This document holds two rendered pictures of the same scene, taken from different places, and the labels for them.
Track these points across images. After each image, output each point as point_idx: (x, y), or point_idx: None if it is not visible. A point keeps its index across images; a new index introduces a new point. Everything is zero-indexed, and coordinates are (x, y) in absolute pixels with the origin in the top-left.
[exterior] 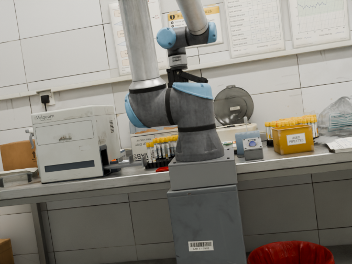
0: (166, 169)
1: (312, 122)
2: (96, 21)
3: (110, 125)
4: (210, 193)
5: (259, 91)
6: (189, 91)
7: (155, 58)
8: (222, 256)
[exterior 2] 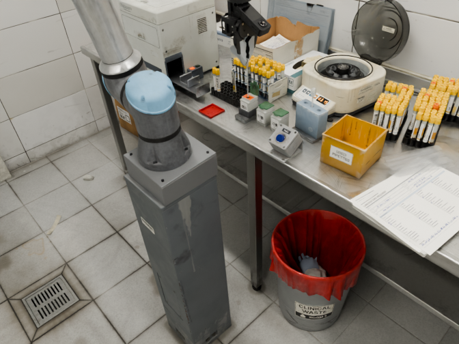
0: (205, 115)
1: (429, 122)
2: None
3: (198, 25)
4: (147, 198)
5: (439, 13)
6: (130, 102)
7: (113, 41)
8: (160, 243)
